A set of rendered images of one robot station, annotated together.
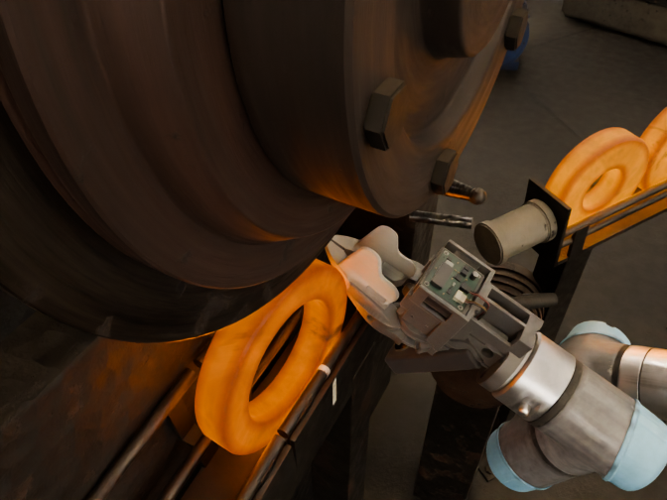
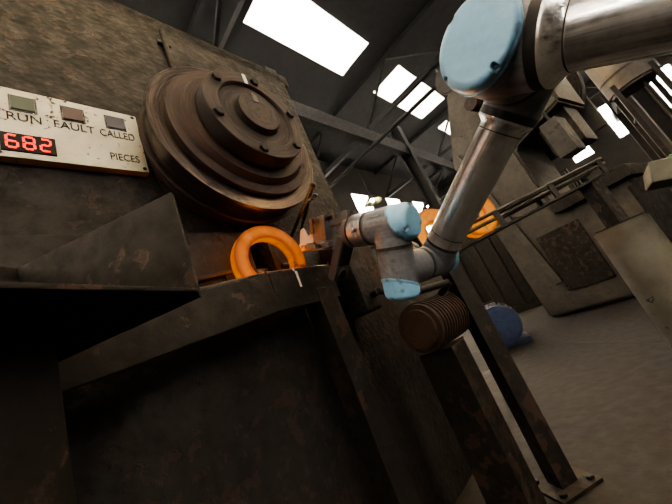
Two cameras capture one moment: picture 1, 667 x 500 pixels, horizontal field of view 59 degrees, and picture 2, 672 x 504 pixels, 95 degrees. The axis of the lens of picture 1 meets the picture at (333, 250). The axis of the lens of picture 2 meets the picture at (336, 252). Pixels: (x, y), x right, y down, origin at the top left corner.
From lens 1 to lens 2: 80 cm
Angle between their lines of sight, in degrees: 60
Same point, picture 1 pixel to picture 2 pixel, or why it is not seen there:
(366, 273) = (304, 239)
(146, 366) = (218, 255)
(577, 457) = (379, 231)
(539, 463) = (381, 256)
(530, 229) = not seen: hidden behind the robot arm
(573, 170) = not seen: hidden behind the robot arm
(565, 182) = not seen: hidden behind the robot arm
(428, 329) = (321, 236)
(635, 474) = (394, 213)
